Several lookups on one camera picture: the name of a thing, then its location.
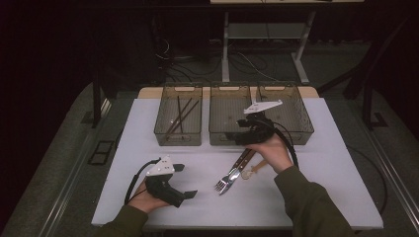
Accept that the white floor cable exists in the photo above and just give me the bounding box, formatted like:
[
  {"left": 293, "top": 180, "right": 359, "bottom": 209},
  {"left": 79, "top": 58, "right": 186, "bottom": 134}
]
[{"left": 236, "top": 51, "right": 281, "bottom": 82}]

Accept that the aluminium floor rail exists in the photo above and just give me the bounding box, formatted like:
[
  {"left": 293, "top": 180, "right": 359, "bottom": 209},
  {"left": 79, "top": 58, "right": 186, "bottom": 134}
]
[
  {"left": 357, "top": 115, "right": 419, "bottom": 228},
  {"left": 42, "top": 98, "right": 113, "bottom": 237}
]

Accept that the thin black cable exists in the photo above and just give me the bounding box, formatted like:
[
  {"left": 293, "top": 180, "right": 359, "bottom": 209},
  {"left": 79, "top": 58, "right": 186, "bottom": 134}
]
[{"left": 345, "top": 144, "right": 389, "bottom": 215}]

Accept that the clear spoon with beige handle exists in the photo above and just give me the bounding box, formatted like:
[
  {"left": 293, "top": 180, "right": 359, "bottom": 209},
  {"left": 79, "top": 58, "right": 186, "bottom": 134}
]
[{"left": 240, "top": 159, "right": 269, "bottom": 181}]

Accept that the wooden handled fork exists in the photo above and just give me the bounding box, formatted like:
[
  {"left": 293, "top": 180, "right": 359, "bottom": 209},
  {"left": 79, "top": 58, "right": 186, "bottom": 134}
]
[{"left": 214, "top": 147, "right": 253, "bottom": 193}]

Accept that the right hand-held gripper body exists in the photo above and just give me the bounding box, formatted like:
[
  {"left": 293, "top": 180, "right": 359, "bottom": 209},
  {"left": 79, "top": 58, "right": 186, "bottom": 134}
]
[{"left": 243, "top": 99, "right": 284, "bottom": 146}]

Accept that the black metal stand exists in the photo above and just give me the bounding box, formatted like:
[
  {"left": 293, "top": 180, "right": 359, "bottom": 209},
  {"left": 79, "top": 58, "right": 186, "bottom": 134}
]
[
  {"left": 317, "top": 13, "right": 419, "bottom": 131},
  {"left": 91, "top": 70, "right": 118, "bottom": 129}
]

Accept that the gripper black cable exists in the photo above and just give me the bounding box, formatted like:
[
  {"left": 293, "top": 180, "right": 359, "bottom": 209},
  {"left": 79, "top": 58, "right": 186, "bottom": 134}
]
[
  {"left": 263, "top": 119, "right": 299, "bottom": 169},
  {"left": 124, "top": 158, "right": 162, "bottom": 205}
]

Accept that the wooden handled knife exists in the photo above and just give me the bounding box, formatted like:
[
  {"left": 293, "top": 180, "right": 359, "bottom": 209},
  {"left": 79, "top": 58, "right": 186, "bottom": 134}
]
[{"left": 222, "top": 149, "right": 258, "bottom": 196}]

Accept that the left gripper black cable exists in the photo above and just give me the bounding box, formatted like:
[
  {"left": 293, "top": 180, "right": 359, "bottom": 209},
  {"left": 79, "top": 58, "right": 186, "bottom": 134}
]
[{"left": 124, "top": 158, "right": 162, "bottom": 205}]

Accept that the brown wooden chopstick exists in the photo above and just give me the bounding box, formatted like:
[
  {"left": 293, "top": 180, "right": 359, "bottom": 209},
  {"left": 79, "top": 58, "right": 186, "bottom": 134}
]
[
  {"left": 164, "top": 97, "right": 195, "bottom": 135},
  {"left": 168, "top": 99, "right": 201, "bottom": 135}
]

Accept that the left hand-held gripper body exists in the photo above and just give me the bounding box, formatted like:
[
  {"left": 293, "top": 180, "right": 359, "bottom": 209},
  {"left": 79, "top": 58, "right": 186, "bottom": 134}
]
[{"left": 145, "top": 155, "right": 186, "bottom": 208}]

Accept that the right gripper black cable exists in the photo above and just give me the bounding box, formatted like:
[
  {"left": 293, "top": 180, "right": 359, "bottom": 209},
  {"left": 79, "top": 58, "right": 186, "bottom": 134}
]
[{"left": 263, "top": 119, "right": 299, "bottom": 169}]

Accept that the person's left hand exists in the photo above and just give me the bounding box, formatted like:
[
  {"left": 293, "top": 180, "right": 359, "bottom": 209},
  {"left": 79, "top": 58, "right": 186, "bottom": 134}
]
[{"left": 127, "top": 180, "right": 171, "bottom": 214}]

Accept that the white frame desk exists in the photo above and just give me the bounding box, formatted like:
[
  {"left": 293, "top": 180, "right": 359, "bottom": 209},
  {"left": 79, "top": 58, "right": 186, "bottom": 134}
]
[{"left": 209, "top": 0, "right": 365, "bottom": 85}]

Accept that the smoky clear plastic bin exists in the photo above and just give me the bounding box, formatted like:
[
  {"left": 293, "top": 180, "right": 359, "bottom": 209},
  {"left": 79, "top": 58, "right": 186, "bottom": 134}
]
[
  {"left": 153, "top": 82, "right": 204, "bottom": 147},
  {"left": 209, "top": 82, "right": 257, "bottom": 147},
  {"left": 256, "top": 82, "right": 315, "bottom": 146}
]

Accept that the person's right hand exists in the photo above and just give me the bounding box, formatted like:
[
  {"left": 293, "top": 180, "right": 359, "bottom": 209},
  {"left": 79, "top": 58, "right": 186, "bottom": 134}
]
[{"left": 247, "top": 132, "right": 294, "bottom": 175}]

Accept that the black floor cable tangle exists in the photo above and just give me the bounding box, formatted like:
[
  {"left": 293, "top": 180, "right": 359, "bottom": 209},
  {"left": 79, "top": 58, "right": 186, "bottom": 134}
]
[{"left": 152, "top": 16, "right": 228, "bottom": 83}]

